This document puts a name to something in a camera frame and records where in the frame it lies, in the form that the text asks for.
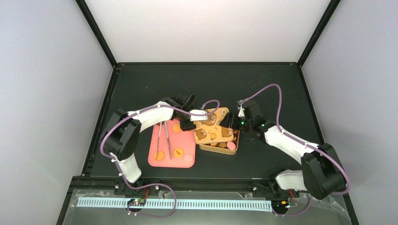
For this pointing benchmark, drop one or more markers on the gold cookie tin box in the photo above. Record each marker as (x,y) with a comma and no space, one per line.
(220,147)

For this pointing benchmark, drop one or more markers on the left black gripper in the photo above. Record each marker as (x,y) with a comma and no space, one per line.
(185,127)

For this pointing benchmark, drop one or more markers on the white slotted cable duct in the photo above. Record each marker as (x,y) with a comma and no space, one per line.
(180,204)

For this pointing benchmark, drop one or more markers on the pink plastic tray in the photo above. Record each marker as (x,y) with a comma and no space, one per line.
(183,139)

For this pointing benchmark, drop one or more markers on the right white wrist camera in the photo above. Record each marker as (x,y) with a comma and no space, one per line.
(241,113)

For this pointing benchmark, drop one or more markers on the yellow cookie red mark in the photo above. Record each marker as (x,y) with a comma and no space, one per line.
(178,152)

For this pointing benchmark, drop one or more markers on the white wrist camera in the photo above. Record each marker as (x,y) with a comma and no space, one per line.
(241,113)
(198,115)

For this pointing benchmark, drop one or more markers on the orange round cookie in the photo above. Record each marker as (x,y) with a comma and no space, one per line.
(176,128)

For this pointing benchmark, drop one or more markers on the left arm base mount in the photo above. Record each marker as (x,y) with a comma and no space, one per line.
(123,189)

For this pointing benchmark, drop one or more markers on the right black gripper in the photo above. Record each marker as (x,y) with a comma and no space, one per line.
(227,121)

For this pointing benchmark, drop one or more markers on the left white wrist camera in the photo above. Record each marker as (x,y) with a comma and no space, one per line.
(198,115)

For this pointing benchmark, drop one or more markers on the pale pink cookie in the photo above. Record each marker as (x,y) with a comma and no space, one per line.
(231,145)
(188,158)

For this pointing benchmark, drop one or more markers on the clear plastic lid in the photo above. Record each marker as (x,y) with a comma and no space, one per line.
(209,130)

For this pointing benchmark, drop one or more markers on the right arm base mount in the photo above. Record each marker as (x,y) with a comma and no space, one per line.
(269,189)

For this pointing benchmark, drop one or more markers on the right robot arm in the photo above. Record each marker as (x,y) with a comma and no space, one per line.
(320,174)

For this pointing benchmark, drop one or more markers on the metal tongs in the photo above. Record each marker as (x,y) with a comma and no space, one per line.
(163,141)

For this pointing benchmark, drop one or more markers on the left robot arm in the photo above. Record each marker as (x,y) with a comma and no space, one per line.
(119,141)

